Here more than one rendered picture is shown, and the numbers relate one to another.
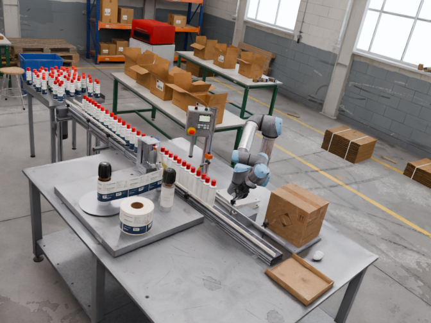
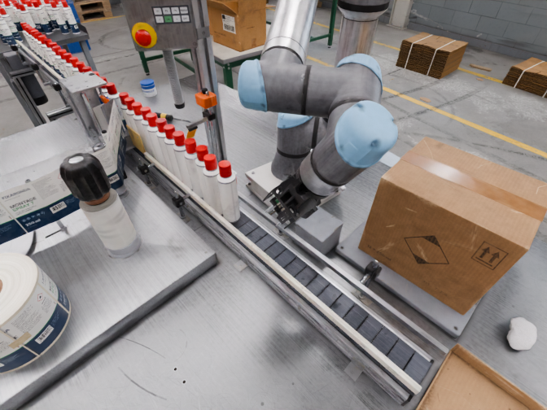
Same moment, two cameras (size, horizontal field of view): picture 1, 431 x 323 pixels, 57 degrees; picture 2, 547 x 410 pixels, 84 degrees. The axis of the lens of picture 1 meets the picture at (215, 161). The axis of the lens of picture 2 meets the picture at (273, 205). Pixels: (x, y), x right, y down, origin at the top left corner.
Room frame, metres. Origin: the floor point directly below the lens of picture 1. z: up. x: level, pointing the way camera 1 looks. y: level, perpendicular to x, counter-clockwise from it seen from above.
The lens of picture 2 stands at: (1.73, -0.17, 1.56)
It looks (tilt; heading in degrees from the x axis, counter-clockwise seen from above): 45 degrees down; 2
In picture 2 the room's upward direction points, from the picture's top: straight up
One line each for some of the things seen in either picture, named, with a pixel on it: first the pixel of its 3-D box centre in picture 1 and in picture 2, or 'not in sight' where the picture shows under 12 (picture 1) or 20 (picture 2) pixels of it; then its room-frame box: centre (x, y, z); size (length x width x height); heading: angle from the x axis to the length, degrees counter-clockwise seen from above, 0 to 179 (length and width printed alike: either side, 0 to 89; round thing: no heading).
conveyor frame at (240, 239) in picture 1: (190, 195); (194, 192); (2.49, 0.14, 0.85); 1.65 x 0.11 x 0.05; 47
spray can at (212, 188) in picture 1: (211, 193); (228, 192); (2.36, -0.01, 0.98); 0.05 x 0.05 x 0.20
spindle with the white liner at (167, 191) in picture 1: (167, 189); (103, 208); (2.24, 0.28, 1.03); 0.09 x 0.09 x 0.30
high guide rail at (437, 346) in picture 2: (222, 201); (257, 209); (2.32, -0.10, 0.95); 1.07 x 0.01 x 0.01; 47
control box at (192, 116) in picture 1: (199, 122); (160, 5); (2.63, 0.16, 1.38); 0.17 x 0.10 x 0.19; 102
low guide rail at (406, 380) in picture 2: (213, 210); (238, 234); (2.27, -0.05, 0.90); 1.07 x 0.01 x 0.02; 47
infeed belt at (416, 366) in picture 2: (190, 195); (194, 191); (2.49, 0.14, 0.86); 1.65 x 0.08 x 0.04; 47
